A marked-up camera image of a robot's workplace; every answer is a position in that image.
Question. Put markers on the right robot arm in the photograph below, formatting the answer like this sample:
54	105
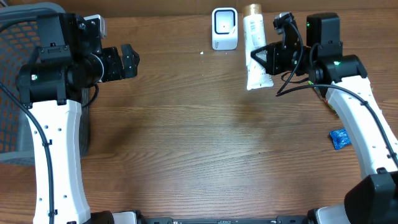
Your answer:
374	199

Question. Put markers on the white tube with gold cap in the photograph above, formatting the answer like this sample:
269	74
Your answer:
254	38

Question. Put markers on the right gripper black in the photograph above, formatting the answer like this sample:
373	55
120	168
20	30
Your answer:
271	64

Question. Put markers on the blue snack wrapper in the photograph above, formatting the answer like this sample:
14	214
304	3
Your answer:
340	138

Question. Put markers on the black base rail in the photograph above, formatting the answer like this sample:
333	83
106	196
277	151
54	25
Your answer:
224	221

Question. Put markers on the green snack bag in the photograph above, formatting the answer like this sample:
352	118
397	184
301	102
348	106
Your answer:
344	100

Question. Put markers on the white barcode scanner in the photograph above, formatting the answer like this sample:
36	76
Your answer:
224	28

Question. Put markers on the grey plastic basket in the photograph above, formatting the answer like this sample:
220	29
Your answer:
19	44

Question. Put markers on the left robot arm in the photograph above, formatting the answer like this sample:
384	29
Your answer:
70	59

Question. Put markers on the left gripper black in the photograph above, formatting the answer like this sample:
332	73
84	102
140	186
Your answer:
116	70

